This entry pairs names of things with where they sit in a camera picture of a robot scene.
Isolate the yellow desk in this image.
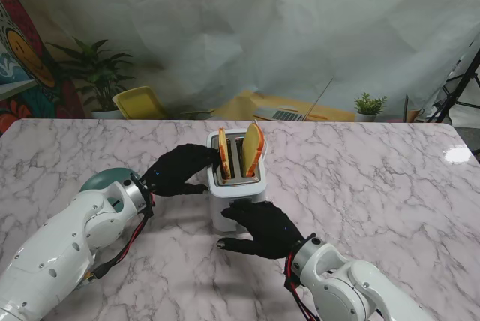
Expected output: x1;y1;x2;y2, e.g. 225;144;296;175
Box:
213;90;356;123

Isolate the white paper backdrop sheet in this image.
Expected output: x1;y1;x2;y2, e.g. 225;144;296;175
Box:
0;0;480;119

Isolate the teal round plate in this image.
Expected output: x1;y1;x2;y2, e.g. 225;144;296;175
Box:
79;168;140;214

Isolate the yellow toy toast slice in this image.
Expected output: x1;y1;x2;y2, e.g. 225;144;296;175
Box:
239;122;266;179
217;127;232;182

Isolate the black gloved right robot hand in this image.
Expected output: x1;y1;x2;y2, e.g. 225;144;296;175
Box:
216;199;307;260

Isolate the large green potted plant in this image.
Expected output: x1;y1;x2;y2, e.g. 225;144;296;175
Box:
46;37;161;120

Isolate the silver open laptop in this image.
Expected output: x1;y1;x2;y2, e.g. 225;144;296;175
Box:
253;77;334;122

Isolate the red black left arm cable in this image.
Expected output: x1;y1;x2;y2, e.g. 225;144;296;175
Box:
84;191;157;284

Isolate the black tripod stand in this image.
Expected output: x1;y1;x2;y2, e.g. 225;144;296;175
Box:
430;41;480;124

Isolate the yellow plastic chair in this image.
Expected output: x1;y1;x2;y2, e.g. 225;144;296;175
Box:
112;86;168;120

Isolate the colourful mural panel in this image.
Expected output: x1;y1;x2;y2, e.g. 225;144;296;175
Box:
0;0;89;137

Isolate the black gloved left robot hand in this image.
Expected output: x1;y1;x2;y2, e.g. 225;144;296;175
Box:
139;143;221;198

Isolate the small green potted plant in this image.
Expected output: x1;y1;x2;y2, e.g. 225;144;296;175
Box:
353;92;388;123

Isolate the white two-slot toaster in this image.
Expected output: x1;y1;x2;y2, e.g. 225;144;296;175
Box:
206;129;268;233

